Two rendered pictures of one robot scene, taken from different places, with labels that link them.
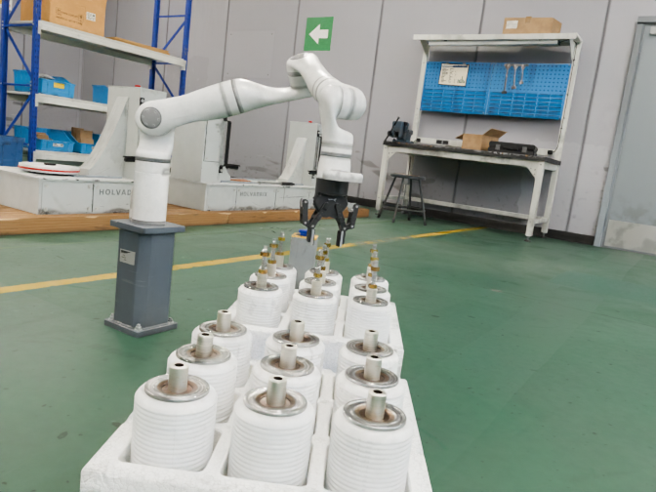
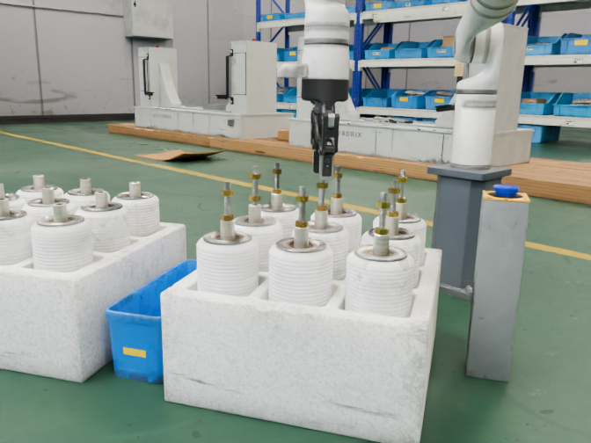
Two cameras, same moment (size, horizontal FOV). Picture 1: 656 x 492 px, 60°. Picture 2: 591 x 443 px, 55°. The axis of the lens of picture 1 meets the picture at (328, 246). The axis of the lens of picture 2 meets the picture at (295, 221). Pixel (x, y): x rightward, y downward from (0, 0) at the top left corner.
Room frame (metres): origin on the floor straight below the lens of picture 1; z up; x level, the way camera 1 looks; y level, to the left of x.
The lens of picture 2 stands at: (1.47, -0.89, 0.48)
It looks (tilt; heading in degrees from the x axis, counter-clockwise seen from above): 14 degrees down; 104
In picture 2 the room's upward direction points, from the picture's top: 1 degrees clockwise
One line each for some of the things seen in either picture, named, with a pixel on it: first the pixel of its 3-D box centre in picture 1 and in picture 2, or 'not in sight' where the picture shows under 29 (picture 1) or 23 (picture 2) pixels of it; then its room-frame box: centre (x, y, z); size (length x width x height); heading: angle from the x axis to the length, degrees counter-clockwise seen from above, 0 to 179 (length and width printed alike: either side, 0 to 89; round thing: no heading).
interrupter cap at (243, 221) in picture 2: (315, 294); (254, 221); (1.18, 0.01, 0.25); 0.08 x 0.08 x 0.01
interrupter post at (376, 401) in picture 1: (376, 404); not in sight; (0.63, -0.08, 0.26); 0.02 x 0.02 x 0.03
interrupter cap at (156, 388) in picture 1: (177, 388); (40, 188); (0.64, 0.16, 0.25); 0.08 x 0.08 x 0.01
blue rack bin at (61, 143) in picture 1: (44, 139); not in sight; (5.76, 2.98, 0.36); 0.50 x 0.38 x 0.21; 59
